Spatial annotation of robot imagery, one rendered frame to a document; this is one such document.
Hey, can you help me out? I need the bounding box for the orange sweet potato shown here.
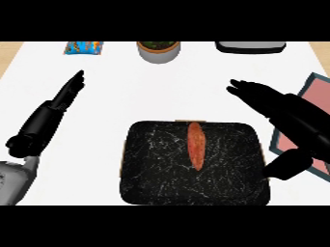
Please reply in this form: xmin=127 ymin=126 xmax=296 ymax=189
xmin=186 ymin=122 xmax=208 ymax=172

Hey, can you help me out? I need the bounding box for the blue snack packet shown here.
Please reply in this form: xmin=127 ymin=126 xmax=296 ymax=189
xmin=64 ymin=41 xmax=105 ymax=56

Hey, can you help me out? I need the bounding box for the grey and black appliance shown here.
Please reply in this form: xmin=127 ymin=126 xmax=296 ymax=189
xmin=214 ymin=41 xmax=288 ymax=55

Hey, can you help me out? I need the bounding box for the grey pot with plant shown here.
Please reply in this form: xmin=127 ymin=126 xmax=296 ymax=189
xmin=136 ymin=41 xmax=183 ymax=65

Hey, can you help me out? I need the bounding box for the black marble tray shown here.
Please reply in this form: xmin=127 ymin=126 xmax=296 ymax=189
xmin=118 ymin=120 xmax=272 ymax=206

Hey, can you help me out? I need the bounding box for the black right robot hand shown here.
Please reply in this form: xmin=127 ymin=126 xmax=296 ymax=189
xmin=226 ymin=78 xmax=330 ymax=181

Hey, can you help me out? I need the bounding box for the pink box with teal rim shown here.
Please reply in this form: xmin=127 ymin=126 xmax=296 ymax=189
xmin=269 ymin=72 xmax=330 ymax=185

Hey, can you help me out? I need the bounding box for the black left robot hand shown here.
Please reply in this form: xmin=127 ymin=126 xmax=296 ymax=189
xmin=5 ymin=69 xmax=87 ymax=159

